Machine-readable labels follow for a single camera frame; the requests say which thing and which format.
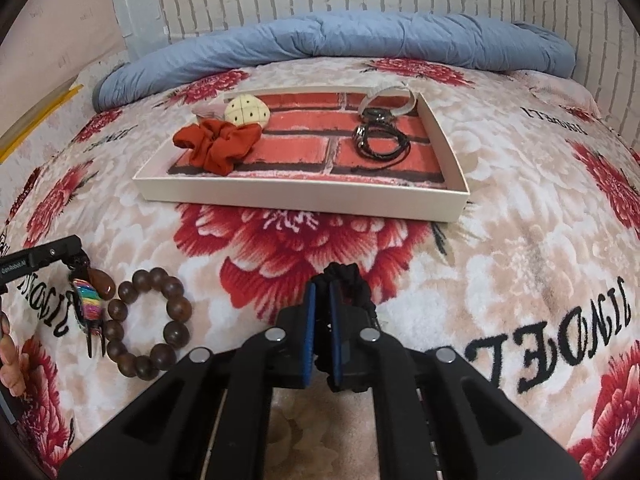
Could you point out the black scrunchie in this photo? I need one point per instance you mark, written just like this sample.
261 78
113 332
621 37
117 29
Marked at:
342 274

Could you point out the cream tray with brick lining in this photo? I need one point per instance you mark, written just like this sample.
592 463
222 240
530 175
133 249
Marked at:
300 195

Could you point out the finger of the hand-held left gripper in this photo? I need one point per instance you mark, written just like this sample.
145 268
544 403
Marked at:
57 250

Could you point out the yellow strip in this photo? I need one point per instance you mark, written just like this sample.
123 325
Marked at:
45 117

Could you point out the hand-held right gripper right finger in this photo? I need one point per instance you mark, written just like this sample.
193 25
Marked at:
336 335

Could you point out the person's left hand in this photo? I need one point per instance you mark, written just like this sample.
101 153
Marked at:
11 355

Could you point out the clear plastic sheet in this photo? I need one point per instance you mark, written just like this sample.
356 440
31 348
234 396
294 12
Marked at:
137 10

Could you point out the rolled blue duvet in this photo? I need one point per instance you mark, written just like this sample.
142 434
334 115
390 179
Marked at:
325 40

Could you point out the orange scrunchie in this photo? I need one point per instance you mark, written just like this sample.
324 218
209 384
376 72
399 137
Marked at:
215 147

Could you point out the cream pineapple plush hair clip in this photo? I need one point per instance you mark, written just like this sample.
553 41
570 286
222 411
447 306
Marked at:
247 110

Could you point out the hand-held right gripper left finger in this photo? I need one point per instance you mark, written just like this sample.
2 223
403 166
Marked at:
310 335

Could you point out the colourful hair claw clip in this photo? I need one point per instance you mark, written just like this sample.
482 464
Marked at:
90 295

